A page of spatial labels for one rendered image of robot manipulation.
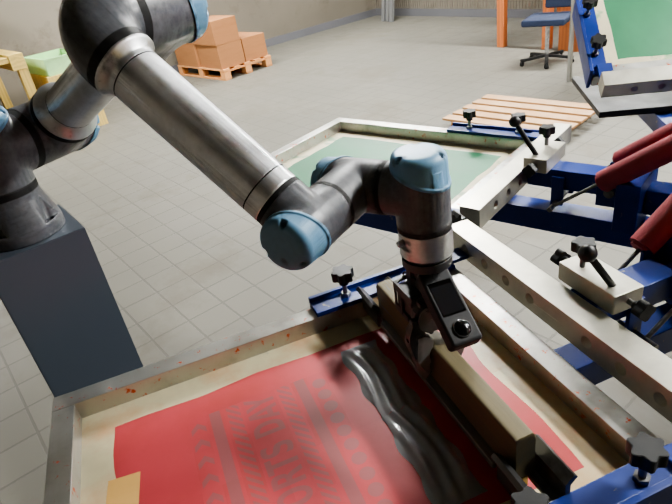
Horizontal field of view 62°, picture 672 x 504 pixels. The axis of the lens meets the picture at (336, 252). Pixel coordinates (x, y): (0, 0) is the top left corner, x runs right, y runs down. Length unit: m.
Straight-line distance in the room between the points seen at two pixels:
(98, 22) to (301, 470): 0.65
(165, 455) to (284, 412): 0.19
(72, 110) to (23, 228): 0.23
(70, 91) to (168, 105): 0.38
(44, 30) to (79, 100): 7.68
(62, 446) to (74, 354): 0.30
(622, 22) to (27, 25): 7.64
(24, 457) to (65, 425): 1.61
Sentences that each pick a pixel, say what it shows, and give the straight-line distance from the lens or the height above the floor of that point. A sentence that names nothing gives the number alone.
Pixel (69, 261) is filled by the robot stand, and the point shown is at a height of 1.15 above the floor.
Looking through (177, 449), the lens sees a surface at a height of 0.96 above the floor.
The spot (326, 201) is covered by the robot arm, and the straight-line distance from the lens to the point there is 0.69.
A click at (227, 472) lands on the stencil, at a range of 0.91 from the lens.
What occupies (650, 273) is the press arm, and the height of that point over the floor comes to 1.04.
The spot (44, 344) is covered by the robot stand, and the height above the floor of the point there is 1.01.
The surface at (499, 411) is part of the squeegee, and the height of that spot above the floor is 1.06.
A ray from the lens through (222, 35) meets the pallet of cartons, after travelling 8.10.
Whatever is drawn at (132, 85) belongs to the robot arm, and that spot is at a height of 1.49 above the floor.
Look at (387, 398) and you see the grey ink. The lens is 0.93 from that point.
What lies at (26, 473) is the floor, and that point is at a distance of 2.59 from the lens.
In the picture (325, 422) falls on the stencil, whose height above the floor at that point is 0.96.
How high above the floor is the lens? 1.63
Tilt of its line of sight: 30 degrees down
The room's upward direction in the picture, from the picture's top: 10 degrees counter-clockwise
